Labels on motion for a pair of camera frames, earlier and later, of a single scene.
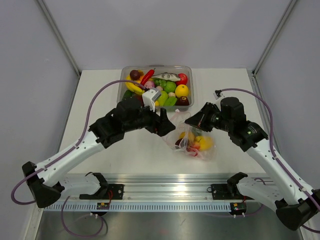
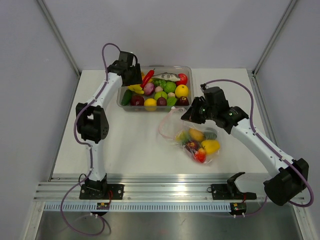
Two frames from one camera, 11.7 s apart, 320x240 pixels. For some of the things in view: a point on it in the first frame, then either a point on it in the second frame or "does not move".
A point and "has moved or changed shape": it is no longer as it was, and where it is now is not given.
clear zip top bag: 196,142 has moved or changed shape
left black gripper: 160,125 -> 137,79
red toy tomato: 183,79 does not move
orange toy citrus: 181,90 does not move
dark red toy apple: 178,142 -> 193,145
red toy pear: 195,148 -> 201,155
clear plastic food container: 175,83 does not move
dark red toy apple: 182,100 does not move
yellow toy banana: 134,87 does not move
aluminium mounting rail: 153,186 does not move
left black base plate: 117,191 does not move
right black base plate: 227,192 does not move
